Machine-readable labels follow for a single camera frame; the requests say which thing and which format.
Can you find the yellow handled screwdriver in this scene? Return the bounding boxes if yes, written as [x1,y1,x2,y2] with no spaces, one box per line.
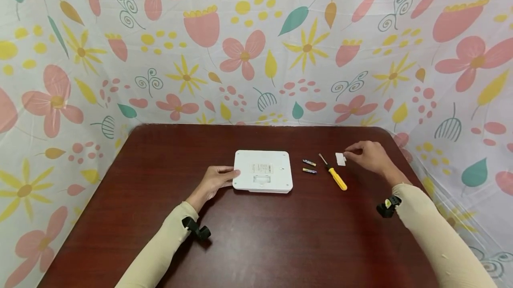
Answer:
[318,153,348,191]

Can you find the person's right hand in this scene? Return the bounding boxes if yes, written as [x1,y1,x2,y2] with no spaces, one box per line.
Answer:
[344,141,412,187]

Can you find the white electronic scale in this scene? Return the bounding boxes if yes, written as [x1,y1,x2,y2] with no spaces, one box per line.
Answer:
[232,150,293,194]

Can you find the person's right forearm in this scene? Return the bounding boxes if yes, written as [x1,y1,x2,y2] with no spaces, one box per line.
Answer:
[391,183,498,288]

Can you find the person's left hand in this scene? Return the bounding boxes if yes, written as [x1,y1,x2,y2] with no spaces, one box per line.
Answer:
[185,165,242,212]

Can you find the black wrist band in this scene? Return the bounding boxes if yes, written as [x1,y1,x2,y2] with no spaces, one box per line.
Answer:
[181,216,212,241]
[376,195,403,219]

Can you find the person's left forearm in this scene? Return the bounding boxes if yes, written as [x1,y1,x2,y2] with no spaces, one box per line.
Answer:
[115,201,200,288]

